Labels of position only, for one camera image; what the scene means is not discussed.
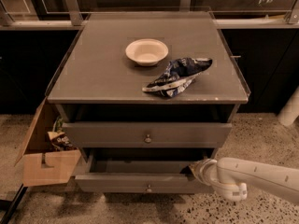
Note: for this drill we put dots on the snack packets in box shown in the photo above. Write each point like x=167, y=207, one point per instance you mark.
x=58, y=138

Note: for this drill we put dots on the grey drawer cabinet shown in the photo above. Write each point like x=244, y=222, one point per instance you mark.
x=99, y=83

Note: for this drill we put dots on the blue crumpled chip bag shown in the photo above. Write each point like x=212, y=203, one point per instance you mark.
x=178, y=76

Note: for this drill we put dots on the black bar on floor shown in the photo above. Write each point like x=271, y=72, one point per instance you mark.
x=9, y=207

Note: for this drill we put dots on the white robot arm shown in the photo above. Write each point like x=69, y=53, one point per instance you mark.
x=229, y=177

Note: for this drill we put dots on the grey top drawer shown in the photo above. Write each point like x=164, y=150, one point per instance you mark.
x=147, y=134

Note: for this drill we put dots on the white bowl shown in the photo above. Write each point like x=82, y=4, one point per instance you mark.
x=146, y=52

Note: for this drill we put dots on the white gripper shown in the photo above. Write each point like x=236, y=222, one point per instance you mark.
x=202, y=169

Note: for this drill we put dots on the grey drawer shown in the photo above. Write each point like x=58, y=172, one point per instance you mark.
x=147, y=134
x=142, y=170

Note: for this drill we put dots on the white cylinder post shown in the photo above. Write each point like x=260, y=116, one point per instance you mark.
x=290, y=112

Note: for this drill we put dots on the metal window frame rail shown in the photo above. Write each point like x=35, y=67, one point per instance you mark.
x=227, y=14

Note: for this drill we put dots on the cardboard box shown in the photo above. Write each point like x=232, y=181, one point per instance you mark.
x=42, y=165

